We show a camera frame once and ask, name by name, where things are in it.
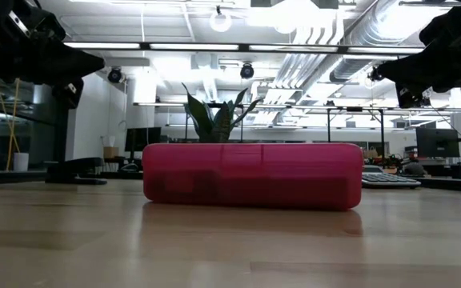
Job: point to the black monitor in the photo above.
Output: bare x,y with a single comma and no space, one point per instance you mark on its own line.
438,142
142,138

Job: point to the black ceiling spotlight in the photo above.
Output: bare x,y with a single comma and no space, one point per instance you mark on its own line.
115,75
247,71

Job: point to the pink plastic pencil case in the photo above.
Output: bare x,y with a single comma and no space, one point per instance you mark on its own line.
254,176

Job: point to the black overhead light bar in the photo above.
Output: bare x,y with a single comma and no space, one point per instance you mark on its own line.
244,48

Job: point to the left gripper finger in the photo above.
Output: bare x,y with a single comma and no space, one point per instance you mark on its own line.
66,73
66,56

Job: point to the black stapler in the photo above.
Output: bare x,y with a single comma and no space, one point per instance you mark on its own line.
78,168

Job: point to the green snake plant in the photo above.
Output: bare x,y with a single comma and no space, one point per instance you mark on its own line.
214,124

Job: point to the white cup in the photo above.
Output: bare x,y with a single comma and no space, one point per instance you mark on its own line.
21,162

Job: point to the brown cardboard box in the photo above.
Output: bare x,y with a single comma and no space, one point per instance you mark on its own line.
111,153

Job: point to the grey desk calculator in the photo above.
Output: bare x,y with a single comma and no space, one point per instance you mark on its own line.
390,180

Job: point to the round white ceiling lamp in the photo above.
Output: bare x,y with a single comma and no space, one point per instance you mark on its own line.
220,20

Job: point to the person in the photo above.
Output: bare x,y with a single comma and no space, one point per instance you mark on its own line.
414,170

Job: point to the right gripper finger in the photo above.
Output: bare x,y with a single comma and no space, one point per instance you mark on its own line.
422,67
426,81

